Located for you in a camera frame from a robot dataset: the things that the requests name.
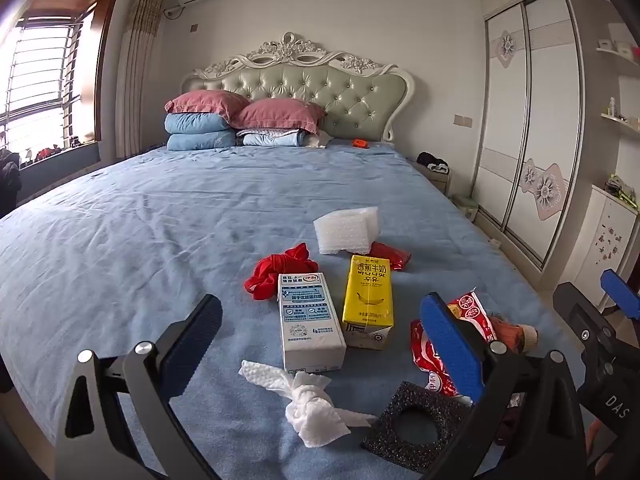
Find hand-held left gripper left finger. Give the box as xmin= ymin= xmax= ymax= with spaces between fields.
xmin=55 ymin=294 xmax=223 ymax=480

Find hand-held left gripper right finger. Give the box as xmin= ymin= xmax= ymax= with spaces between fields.
xmin=419 ymin=291 xmax=588 ymax=480

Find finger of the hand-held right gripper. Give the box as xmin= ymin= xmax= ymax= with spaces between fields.
xmin=552 ymin=281 xmax=618 ymax=376
xmin=600 ymin=269 xmax=640 ymax=321

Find blue and brown sock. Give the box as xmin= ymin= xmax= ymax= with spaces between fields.
xmin=487 ymin=315 xmax=538 ymax=356

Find white milk carton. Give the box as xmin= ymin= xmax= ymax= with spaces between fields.
xmin=277 ymin=272 xmax=347 ymax=373

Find red snack packet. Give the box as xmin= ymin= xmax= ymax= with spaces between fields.
xmin=410 ymin=287 xmax=496 ymax=401

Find white cabinet with stickers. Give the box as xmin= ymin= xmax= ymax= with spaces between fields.
xmin=560 ymin=185 xmax=638 ymax=306

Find yellow milk carton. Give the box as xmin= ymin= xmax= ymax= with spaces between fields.
xmin=341 ymin=254 xmax=395 ymax=351

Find green toy vehicle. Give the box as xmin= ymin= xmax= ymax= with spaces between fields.
xmin=606 ymin=175 xmax=638 ymax=206

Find red cloth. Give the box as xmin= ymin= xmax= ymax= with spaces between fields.
xmin=243 ymin=242 xmax=320 ymax=302

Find small red wrapper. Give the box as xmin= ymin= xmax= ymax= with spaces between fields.
xmin=369 ymin=241 xmax=412 ymax=272

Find black foam square with hole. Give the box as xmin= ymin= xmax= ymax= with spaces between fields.
xmin=361 ymin=381 xmax=473 ymax=473

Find bed with blue sheet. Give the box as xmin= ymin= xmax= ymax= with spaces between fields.
xmin=0 ymin=140 xmax=581 ymax=480

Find crumpled white tissue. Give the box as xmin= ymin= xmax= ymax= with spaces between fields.
xmin=238 ymin=359 xmax=378 ymax=448

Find white foam wrap sheet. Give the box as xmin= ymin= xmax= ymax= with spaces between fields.
xmin=313 ymin=206 xmax=382 ymax=257

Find grey nightstand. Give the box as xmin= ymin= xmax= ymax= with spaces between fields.
xmin=415 ymin=160 xmax=451 ymax=193

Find black and white clothes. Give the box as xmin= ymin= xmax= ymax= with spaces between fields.
xmin=416 ymin=151 xmax=449 ymax=173

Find white sliding door wardrobe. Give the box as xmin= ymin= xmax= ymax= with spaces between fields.
xmin=472 ymin=0 xmax=586 ymax=273

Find folded blue quilt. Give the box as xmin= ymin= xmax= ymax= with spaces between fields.
xmin=166 ymin=131 xmax=238 ymax=152
xmin=165 ymin=112 xmax=236 ymax=136

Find folded patterned quilt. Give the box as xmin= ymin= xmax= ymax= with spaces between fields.
xmin=236 ymin=129 xmax=321 ymax=148

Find pink pillow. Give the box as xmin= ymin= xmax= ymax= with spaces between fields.
xmin=231 ymin=98 xmax=326 ymax=135
xmin=165 ymin=90 xmax=251 ymax=123

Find dark hanging clothing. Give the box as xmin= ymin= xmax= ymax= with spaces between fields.
xmin=0 ymin=149 xmax=22 ymax=216

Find tufted green headboard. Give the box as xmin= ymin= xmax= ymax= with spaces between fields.
xmin=180 ymin=31 xmax=416 ymax=143

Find beige curtain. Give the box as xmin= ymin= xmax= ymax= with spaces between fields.
xmin=117 ymin=0 xmax=168 ymax=158

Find white wall shelf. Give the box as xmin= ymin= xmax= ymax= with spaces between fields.
xmin=597 ymin=40 xmax=640 ymax=61
xmin=600 ymin=110 xmax=640 ymax=133

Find window with wooden frame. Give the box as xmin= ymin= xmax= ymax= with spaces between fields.
xmin=0 ymin=0 xmax=123 ymax=161

